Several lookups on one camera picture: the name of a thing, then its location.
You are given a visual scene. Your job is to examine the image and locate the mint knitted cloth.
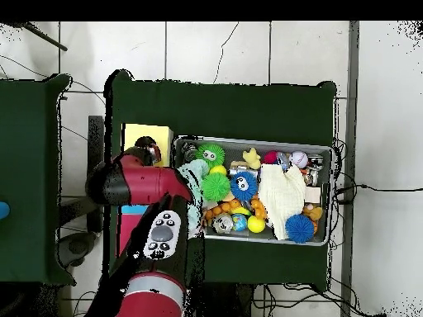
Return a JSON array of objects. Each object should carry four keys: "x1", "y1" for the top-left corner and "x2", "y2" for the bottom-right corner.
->
[{"x1": 177, "y1": 158, "x2": 211, "y2": 239}]

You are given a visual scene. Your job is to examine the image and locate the cream knitted cloth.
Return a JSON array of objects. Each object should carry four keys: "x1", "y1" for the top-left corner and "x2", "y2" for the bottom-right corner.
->
[{"x1": 257, "y1": 163, "x2": 307, "y2": 241}]

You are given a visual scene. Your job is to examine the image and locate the shallow grey mesh bin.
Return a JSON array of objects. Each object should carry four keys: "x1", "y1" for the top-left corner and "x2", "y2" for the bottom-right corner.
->
[{"x1": 173, "y1": 135, "x2": 333, "y2": 247}]

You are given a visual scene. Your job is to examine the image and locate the wooden box with three holes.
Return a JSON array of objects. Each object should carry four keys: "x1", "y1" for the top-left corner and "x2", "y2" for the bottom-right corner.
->
[{"x1": 116, "y1": 122, "x2": 174, "y2": 260}]

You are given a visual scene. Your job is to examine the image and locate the green spiky googly-eyed ball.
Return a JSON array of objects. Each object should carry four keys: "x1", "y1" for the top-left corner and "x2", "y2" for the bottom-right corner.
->
[{"x1": 195, "y1": 143, "x2": 226, "y2": 168}]

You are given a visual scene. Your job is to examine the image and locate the blue spiky googly-eyed ball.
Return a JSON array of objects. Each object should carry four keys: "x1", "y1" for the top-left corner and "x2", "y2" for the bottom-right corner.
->
[
  {"x1": 284, "y1": 213, "x2": 316, "y2": 244},
  {"x1": 230, "y1": 170, "x2": 259, "y2": 202}
]

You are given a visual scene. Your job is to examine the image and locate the yellow foam toy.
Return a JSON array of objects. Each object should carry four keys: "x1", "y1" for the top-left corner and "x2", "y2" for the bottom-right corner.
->
[{"x1": 241, "y1": 147, "x2": 263, "y2": 170}]

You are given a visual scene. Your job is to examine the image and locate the crushed silver can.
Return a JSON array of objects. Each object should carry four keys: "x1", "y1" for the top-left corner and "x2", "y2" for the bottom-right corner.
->
[{"x1": 211, "y1": 213, "x2": 235, "y2": 234}]

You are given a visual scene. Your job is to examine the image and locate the globe print ball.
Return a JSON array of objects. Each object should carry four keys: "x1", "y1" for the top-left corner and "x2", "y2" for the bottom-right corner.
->
[{"x1": 231, "y1": 213, "x2": 249, "y2": 232}]

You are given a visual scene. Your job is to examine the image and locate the dark green table cloth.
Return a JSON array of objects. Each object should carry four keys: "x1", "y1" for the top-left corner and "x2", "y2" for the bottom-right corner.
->
[
  {"x1": 103, "y1": 69, "x2": 338, "y2": 291},
  {"x1": 0, "y1": 73, "x2": 75, "y2": 285}
]

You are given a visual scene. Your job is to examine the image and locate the white baseball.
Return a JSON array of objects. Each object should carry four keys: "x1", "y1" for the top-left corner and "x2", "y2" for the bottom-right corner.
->
[{"x1": 288, "y1": 150, "x2": 309, "y2": 169}]

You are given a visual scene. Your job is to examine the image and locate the black upright panel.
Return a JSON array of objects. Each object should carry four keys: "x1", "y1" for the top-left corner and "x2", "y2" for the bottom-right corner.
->
[{"x1": 87, "y1": 115, "x2": 105, "y2": 232}]

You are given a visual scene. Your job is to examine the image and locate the grey stand foot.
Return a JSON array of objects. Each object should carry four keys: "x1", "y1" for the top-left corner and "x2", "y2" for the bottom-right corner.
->
[{"x1": 57, "y1": 230, "x2": 97, "y2": 268}]

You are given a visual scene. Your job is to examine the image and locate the dark rod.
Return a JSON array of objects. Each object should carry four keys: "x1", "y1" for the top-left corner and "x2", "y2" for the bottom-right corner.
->
[{"x1": 9, "y1": 21, "x2": 69, "y2": 52}]

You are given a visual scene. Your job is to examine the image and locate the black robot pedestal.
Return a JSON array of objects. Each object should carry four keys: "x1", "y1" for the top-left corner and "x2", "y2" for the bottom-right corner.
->
[{"x1": 204, "y1": 283, "x2": 255, "y2": 317}]

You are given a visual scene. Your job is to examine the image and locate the black power cable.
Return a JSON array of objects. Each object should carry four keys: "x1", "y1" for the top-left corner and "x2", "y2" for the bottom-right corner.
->
[{"x1": 336, "y1": 183, "x2": 423, "y2": 194}]

